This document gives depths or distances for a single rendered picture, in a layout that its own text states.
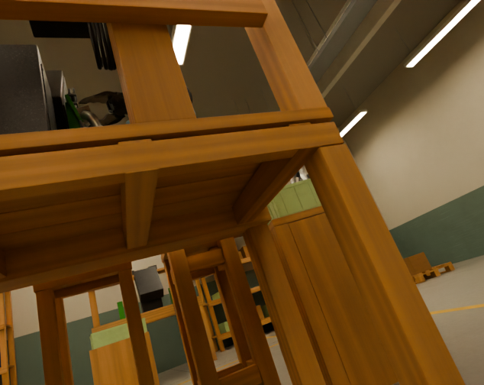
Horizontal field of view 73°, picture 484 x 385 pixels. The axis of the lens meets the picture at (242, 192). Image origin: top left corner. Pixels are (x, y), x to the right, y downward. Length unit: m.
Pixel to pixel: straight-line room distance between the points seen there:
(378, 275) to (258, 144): 0.41
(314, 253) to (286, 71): 0.86
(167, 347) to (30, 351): 2.14
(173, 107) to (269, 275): 0.79
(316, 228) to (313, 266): 0.18
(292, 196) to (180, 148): 1.02
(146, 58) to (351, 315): 1.26
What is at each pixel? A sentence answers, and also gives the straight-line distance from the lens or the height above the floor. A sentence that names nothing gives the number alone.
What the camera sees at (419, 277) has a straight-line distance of 6.31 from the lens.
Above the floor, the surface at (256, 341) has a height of 0.32.
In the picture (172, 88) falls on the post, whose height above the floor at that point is 0.97.
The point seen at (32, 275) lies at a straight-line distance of 1.24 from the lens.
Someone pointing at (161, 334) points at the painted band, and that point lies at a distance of 6.63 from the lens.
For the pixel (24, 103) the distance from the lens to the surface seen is 0.96.
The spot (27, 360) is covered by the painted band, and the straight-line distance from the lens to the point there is 6.71.
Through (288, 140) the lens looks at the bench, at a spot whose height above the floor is 0.79.
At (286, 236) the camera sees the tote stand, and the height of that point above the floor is 0.70.
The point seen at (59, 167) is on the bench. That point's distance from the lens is 0.72.
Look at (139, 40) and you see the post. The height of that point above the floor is 1.13.
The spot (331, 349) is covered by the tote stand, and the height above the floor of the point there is 0.20.
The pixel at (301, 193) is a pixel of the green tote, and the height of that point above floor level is 0.89.
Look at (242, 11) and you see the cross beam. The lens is 1.04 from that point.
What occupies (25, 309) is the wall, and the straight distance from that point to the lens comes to 6.80.
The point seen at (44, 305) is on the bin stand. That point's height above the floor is 0.68.
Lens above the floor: 0.43
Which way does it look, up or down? 20 degrees up
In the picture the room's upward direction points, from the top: 19 degrees counter-clockwise
